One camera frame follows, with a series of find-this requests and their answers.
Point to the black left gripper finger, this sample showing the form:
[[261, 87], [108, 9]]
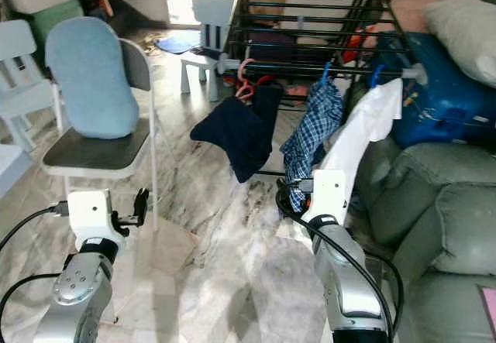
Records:
[[141, 204]]

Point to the navy blue garment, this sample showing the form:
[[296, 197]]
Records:
[[240, 138]]

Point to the pink plastic hanger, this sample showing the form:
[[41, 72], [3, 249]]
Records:
[[246, 89]]

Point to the blue plastic hanger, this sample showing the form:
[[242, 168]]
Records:
[[327, 76], [377, 76]]

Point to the white folding chair dark seat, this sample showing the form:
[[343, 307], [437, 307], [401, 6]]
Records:
[[93, 151]]

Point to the white plastic folding table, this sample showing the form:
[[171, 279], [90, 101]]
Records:
[[8, 165]]

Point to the light blue cushion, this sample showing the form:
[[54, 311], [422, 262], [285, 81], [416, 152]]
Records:
[[93, 80]]

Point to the blue floor mat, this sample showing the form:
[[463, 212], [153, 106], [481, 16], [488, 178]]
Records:
[[177, 42]]

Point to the blue plaid shirt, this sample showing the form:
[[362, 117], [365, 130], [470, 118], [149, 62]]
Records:
[[314, 122]]

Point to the black metal drying rack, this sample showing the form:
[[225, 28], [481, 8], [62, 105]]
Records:
[[294, 70]]

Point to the green storage box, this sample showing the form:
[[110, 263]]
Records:
[[66, 14]]

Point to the white shirt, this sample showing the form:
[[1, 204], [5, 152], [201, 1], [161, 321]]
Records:
[[364, 122]]

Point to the grey green sofa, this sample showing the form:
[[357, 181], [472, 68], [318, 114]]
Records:
[[442, 204]]

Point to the blue suitcase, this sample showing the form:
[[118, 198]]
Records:
[[442, 103]]

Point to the dusty pink cushion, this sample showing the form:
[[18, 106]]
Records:
[[422, 2]]

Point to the pink mat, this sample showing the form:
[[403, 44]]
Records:
[[490, 312]]

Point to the beige pillow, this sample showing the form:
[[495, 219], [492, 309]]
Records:
[[465, 33]]

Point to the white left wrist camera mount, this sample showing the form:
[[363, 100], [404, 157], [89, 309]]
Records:
[[93, 215]]

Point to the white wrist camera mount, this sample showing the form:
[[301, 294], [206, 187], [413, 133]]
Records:
[[327, 192], [93, 215]]

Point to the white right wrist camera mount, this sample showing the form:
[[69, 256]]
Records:
[[327, 192]]

